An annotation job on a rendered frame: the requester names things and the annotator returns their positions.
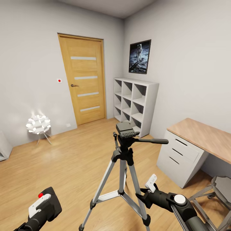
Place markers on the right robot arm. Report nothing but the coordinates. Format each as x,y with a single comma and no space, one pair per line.
175,203

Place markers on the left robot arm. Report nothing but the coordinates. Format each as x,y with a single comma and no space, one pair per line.
37,216

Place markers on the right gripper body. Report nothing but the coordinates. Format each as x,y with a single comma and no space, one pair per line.
150,198

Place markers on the digital camera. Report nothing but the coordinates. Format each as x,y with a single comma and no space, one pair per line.
53,200

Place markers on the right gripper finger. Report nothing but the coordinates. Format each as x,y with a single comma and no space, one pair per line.
140,197
144,190

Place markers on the camera tripod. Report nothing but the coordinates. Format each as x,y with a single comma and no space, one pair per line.
123,141

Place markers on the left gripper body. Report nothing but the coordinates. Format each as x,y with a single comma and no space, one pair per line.
42,216

